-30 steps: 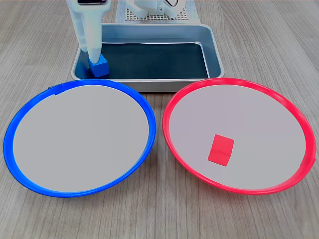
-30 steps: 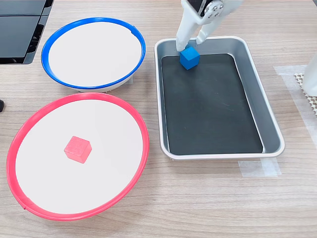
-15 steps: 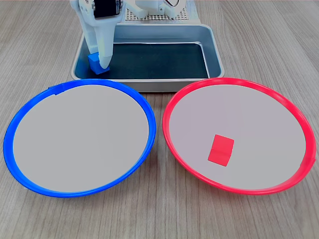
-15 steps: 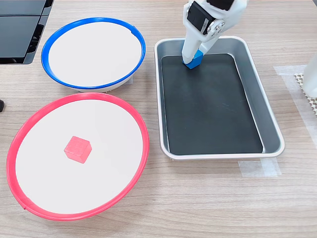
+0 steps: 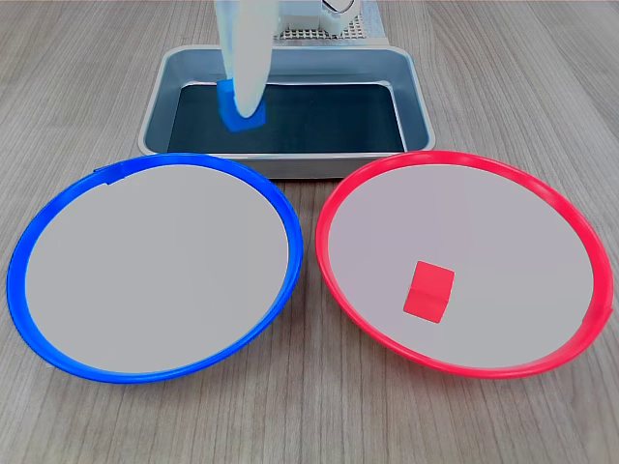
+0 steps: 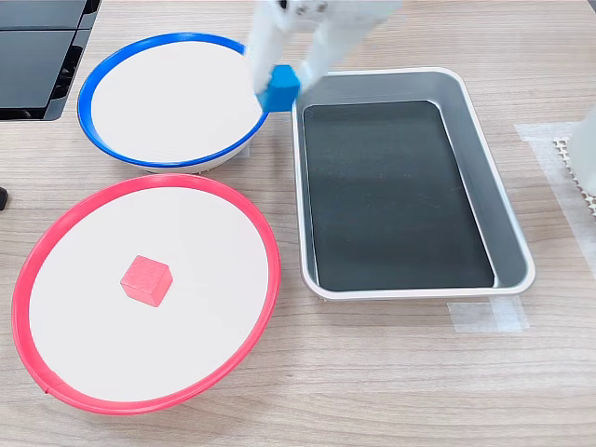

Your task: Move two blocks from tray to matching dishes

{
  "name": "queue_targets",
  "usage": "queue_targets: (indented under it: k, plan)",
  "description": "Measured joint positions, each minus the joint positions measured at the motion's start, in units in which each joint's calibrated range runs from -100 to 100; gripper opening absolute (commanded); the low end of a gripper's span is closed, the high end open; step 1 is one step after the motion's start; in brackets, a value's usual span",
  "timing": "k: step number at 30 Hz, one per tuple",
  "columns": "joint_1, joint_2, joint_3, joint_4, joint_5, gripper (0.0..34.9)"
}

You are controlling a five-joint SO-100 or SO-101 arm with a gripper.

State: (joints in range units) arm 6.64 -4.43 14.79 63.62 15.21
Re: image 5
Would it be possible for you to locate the small blue cube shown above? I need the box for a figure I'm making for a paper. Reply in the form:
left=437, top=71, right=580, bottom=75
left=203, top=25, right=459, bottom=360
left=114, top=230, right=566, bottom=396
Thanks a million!
left=216, top=79, right=269, bottom=134

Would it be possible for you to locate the small red cube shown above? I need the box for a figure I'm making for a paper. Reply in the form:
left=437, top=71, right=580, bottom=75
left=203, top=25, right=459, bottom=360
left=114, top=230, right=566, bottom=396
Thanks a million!
left=402, top=260, right=456, bottom=325

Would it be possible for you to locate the black tray mat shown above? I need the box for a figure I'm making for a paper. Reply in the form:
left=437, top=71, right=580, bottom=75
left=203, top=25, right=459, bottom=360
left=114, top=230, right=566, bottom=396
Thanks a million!
left=166, top=82, right=406, bottom=155

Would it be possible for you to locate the steel tray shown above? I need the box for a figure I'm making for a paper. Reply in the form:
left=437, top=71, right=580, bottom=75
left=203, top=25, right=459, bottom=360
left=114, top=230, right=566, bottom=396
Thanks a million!
left=138, top=45, right=436, bottom=180

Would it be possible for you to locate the long clear tape strip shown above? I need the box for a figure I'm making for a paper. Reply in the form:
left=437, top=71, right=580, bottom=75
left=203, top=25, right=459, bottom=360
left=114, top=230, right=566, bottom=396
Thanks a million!
left=361, top=0, right=390, bottom=48

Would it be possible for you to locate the white plate blue rim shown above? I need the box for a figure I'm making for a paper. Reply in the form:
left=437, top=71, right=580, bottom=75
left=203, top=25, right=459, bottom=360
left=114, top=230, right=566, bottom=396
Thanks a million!
left=6, top=152, right=305, bottom=386

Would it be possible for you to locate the white plate red rim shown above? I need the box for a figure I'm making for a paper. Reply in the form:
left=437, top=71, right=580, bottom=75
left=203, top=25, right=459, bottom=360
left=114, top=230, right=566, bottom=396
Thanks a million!
left=315, top=150, right=614, bottom=381

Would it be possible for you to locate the pale perforated base plate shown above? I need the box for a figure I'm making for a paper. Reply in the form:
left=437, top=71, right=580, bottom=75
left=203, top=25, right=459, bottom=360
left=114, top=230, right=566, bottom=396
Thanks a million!
left=273, top=0, right=367, bottom=43

